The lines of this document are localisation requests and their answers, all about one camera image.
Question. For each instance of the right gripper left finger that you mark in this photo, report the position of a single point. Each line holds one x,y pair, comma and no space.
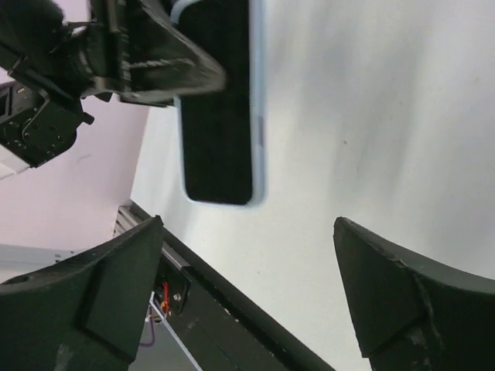
86,312

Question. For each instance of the light blue phone case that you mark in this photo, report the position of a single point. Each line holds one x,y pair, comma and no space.
257,44

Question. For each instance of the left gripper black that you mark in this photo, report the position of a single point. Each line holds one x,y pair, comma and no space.
132,49

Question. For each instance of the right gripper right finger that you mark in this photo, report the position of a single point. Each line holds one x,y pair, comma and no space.
410,312

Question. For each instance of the black phone from blue case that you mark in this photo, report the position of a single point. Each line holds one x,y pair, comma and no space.
215,127

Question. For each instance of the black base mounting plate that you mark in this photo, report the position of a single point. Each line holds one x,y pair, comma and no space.
219,326

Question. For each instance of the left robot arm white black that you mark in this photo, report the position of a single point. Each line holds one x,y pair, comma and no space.
39,120

